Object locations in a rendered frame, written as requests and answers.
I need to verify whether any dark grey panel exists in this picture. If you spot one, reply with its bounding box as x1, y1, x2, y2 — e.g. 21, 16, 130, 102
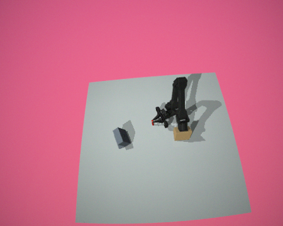
113, 127, 131, 149

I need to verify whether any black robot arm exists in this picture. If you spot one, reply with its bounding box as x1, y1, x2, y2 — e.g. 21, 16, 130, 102
161, 77, 190, 132

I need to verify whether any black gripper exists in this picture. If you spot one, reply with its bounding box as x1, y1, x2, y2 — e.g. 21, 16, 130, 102
152, 107, 171, 128

